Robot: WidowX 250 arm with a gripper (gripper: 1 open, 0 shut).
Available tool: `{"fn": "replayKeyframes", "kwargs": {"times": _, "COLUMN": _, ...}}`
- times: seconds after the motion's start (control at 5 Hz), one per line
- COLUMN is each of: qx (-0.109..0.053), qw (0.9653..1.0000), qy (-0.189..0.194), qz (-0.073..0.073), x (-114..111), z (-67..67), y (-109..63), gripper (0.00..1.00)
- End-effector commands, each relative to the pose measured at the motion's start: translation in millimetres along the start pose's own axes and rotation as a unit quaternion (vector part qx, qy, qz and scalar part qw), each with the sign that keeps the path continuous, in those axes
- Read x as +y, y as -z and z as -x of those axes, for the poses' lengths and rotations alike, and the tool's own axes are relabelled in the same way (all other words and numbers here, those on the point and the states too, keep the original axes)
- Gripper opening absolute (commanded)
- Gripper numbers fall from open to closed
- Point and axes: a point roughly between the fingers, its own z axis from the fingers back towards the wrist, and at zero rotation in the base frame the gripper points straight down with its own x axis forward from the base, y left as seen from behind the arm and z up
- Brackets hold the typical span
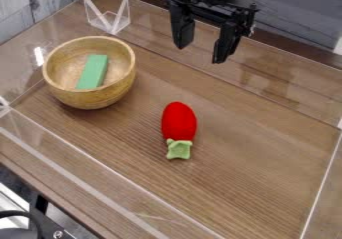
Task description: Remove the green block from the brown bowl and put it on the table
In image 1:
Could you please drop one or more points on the red plush strawberry toy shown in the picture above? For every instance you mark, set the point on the red plush strawberry toy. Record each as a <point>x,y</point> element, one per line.
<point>178,127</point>

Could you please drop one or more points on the clear acrylic tray wall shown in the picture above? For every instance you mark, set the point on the clear acrylic tray wall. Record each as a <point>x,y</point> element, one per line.
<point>264,176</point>

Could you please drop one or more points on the black metal table frame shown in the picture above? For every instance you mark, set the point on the black metal table frame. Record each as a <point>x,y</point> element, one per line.
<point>52,229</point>

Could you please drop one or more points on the clear acrylic corner bracket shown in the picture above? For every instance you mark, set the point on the clear acrylic corner bracket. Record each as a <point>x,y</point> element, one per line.
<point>112,22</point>

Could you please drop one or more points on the green rectangular block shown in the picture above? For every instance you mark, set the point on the green rectangular block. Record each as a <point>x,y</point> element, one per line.
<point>94,72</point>

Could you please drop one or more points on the brown wooden bowl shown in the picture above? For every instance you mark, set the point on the brown wooden bowl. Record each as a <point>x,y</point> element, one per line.
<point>65,64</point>

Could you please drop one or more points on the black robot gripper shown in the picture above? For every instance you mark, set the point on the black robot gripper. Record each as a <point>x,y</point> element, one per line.
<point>237,11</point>

